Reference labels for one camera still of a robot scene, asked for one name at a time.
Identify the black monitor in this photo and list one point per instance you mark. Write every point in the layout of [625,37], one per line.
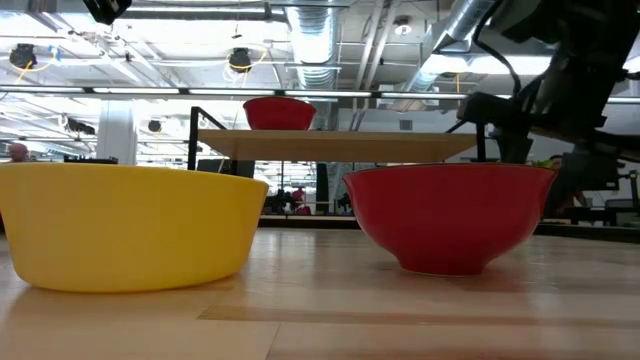
[595,175]

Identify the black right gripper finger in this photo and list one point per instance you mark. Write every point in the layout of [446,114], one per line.
[514,147]

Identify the smooth silver air duct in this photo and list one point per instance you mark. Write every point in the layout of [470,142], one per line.
[450,35]

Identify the black ceiling fixture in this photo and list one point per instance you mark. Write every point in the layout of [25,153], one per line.
[80,126]

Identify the round white ceiling fixture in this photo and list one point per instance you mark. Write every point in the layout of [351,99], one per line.
[402,27]

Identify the person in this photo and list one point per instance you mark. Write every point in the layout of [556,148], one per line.
[19,151]
[575,199]
[299,195]

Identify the flat black object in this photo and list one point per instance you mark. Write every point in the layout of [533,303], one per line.
[90,160]

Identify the wooden shelf with black legs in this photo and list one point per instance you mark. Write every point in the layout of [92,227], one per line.
[340,146]

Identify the bright ceiling light panel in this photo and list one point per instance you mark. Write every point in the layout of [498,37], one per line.
[450,64]

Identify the yellow mini bowl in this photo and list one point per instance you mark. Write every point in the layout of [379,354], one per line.
[125,225]

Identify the white pillar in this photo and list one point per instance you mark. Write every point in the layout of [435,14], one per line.
[116,135]

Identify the black ceiling-mounted device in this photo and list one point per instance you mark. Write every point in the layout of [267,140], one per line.
[240,59]
[22,55]

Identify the long ceiling light track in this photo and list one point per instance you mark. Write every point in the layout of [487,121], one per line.
[225,91]

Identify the red floral mini bowl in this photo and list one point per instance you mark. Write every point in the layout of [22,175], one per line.
[450,220]
[280,115]

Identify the grey wall vent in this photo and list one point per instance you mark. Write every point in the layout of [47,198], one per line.
[406,124]

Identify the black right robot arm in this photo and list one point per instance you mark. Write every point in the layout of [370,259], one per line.
[590,60]

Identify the ribbed silver air duct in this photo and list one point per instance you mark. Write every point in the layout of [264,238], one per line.
[314,40]

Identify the small black ceiling speaker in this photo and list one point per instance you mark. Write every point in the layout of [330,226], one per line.
[155,125]

